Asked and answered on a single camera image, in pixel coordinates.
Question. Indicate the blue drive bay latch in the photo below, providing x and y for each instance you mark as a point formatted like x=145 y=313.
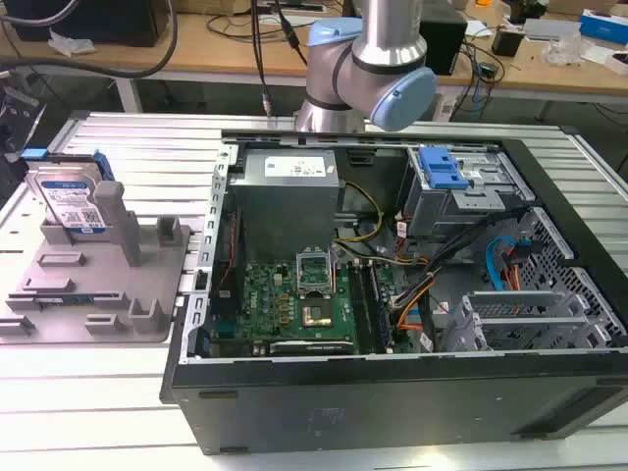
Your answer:
x=441 y=169

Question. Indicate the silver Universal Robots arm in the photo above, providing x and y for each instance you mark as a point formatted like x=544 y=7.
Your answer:
x=365 y=73

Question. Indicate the grey power supply unit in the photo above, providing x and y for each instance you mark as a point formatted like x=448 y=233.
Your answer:
x=287 y=206

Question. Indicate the blue white carton box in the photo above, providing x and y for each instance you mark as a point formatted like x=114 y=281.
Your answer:
x=603 y=24

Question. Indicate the wooden desk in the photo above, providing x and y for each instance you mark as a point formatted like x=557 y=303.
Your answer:
x=235 y=54

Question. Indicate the black open PC case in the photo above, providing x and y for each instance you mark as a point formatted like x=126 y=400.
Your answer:
x=392 y=382

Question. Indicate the silver expansion card bracket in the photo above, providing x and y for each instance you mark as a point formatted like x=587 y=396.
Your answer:
x=510 y=306

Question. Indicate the black monitor base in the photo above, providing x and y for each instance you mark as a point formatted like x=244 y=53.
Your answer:
x=88 y=19

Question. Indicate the black heatsink chip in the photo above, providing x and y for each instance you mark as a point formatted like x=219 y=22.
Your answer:
x=316 y=314

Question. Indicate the hard disk in blue carrier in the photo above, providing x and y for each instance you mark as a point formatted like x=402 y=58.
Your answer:
x=68 y=196

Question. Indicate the grey parts rack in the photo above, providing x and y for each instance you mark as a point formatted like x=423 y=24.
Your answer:
x=93 y=289

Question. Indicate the black box on desk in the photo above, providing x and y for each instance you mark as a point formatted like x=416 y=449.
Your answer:
x=444 y=36

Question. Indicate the silver drive cage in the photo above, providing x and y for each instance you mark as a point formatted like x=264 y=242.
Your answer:
x=456 y=196

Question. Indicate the RAM slot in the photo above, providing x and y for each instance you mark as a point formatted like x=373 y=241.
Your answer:
x=360 y=306

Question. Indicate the green motherboard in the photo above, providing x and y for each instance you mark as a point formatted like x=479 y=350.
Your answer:
x=299 y=304

